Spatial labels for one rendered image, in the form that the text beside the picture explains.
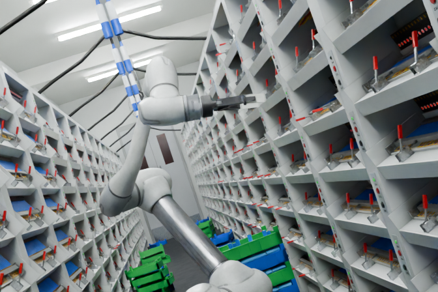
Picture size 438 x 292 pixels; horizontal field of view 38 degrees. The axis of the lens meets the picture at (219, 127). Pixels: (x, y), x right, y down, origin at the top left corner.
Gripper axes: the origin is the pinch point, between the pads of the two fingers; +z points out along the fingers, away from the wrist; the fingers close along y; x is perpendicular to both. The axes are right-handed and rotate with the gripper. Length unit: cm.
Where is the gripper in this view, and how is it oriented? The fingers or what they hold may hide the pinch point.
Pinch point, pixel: (259, 100)
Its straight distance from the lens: 223.1
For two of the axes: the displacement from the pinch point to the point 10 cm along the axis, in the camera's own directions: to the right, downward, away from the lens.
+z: 9.9, -1.1, 0.9
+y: 0.8, -1.0, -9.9
